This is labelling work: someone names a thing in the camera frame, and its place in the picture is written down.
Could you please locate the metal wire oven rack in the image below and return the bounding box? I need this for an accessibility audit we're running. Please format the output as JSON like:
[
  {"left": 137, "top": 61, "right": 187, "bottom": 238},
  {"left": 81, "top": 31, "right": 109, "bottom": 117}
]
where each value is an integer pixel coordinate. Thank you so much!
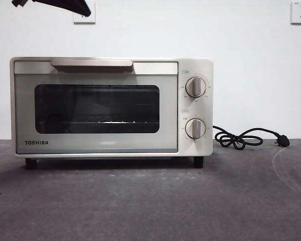
[{"left": 37, "top": 120, "right": 160, "bottom": 126}]

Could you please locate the cream temperature knob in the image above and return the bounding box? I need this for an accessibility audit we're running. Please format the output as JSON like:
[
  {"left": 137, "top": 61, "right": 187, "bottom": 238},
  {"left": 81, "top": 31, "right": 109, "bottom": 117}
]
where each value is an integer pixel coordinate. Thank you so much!
[{"left": 185, "top": 76, "right": 208, "bottom": 99}]

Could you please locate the oven glass door with handle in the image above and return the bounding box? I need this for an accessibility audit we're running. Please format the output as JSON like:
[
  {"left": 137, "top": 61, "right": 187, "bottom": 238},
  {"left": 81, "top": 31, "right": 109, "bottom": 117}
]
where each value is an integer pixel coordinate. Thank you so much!
[{"left": 14, "top": 59, "right": 179, "bottom": 154}]

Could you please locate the black power cable with plug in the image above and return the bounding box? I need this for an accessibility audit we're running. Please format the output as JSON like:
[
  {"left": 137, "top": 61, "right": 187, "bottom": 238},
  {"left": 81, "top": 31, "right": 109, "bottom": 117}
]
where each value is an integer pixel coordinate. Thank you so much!
[{"left": 212, "top": 125, "right": 291, "bottom": 149}]

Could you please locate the cream timer knob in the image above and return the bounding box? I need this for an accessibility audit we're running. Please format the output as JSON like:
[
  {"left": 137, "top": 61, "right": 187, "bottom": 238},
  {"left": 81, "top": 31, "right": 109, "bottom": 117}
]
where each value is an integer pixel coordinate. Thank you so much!
[{"left": 185, "top": 118, "right": 207, "bottom": 141}]

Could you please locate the cream Toshiba toaster oven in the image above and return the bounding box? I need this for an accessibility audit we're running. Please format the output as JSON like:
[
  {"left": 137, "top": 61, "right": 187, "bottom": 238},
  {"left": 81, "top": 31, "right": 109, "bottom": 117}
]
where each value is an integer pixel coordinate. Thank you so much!
[{"left": 9, "top": 56, "right": 214, "bottom": 170}]

